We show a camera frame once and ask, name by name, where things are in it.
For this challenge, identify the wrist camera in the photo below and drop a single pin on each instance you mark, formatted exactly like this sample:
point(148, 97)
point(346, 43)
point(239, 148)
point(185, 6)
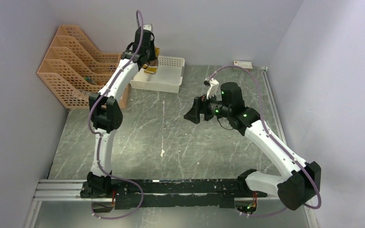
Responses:
point(213, 86)
point(148, 27)

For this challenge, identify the orange plastic file organizer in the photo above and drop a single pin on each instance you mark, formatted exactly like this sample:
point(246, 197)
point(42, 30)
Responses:
point(73, 67)

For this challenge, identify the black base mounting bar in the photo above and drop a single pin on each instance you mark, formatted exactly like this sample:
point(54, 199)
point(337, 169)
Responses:
point(148, 193)

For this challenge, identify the aluminium frame rail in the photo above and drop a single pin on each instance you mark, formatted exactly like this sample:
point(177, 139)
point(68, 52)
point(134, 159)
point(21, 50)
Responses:
point(155, 142)

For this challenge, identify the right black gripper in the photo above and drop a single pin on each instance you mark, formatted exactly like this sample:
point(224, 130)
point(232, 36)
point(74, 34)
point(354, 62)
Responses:
point(200, 106)

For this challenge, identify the white plastic basket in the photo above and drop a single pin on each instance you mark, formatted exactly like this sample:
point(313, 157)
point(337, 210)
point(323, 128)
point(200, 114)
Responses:
point(168, 77)

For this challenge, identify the small white red box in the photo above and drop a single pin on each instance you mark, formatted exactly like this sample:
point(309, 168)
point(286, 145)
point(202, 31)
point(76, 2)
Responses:
point(244, 64)

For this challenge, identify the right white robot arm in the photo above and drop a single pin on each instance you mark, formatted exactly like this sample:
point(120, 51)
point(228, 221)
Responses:
point(299, 180)

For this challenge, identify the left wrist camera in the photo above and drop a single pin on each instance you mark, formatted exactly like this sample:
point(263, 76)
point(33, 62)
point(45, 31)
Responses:
point(148, 27)

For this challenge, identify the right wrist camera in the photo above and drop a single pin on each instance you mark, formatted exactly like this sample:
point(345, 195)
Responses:
point(213, 86)

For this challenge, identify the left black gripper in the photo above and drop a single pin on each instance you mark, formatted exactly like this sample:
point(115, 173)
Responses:
point(154, 43)

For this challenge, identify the brown yellow towel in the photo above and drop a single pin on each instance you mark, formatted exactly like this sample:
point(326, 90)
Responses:
point(152, 66)

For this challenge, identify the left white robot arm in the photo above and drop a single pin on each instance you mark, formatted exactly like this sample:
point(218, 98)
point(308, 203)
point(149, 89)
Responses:
point(105, 113)

